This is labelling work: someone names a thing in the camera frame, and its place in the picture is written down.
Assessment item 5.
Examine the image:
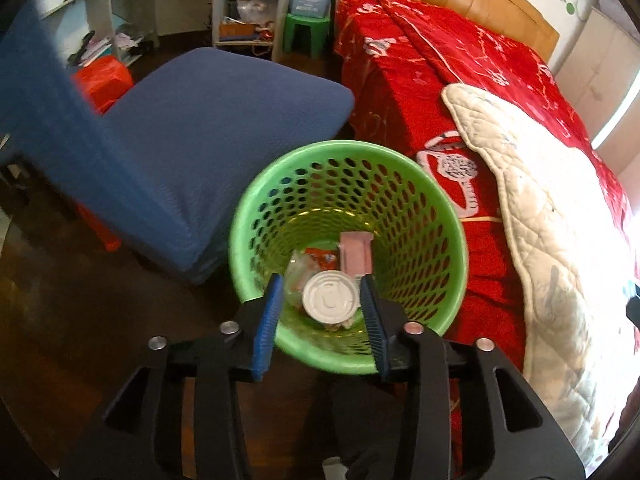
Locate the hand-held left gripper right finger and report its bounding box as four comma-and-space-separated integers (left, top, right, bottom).
359, 274, 586, 480

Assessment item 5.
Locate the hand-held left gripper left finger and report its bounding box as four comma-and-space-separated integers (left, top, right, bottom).
60, 272, 286, 480

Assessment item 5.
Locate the small white cup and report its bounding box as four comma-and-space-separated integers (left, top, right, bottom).
302, 270, 361, 324

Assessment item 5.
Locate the clear plastic wrapper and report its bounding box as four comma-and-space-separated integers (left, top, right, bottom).
284, 250, 315, 307

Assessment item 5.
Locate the pink carton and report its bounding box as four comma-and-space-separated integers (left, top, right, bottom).
339, 231, 374, 277

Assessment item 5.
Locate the green perforated plastic basket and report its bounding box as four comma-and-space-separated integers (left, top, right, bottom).
229, 140, 469, 376

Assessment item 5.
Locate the red snack wrapper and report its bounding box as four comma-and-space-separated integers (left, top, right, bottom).
305, 247, 342, 272

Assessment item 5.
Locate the white quilted blanket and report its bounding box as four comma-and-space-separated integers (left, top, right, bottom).
442, 83, 640, 466

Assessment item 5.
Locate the small white object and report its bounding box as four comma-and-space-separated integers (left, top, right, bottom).
322, 455, 349, 480

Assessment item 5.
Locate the blue fabric chair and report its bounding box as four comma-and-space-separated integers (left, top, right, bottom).
0, 0, 356, 286

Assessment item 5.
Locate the beige wardrobe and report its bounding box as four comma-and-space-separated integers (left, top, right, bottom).
552, 5, 640, 181

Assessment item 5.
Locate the red printed blanket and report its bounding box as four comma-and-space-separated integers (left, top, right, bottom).
334, 0, 632, 466

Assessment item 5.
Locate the red plastic bag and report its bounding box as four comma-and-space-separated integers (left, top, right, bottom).
71, 56, 135, 254

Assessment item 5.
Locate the green plastic stool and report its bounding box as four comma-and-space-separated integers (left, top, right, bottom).
282, 12, 332, 59

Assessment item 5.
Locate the white plastic bag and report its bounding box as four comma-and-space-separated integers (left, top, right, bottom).
237, 0, 276, 24

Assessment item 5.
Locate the white open shelf unit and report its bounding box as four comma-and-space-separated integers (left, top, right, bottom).
212, 0, 301, 50

